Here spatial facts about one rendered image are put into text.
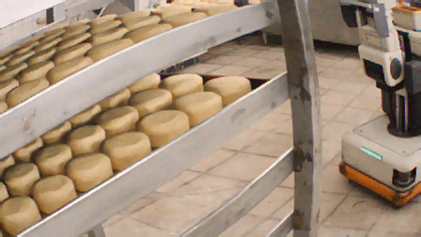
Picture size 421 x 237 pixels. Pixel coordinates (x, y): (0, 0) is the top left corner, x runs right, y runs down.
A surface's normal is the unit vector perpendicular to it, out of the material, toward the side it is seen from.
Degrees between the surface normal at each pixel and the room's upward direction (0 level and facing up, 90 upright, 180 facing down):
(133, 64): 90
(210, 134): 90
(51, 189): 0
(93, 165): 0
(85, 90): 90
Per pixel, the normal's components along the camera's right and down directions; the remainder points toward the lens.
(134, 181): 0.83, 0.08
